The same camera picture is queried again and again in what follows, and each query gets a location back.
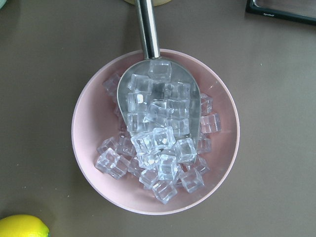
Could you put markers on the yellow lemon lower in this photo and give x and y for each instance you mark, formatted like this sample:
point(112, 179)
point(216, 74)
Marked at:
point(23, 225)

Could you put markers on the black glass tray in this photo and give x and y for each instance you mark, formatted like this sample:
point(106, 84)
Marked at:
point(301, 11)

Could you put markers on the pile of ice cubes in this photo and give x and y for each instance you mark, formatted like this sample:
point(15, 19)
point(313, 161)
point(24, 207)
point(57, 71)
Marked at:
point(159, 172)

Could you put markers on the pink bowl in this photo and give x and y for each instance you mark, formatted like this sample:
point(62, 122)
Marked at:
point(94, 120)

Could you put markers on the steel ice scoop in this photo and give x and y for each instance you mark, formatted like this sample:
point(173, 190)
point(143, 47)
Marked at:
point(159, 98)

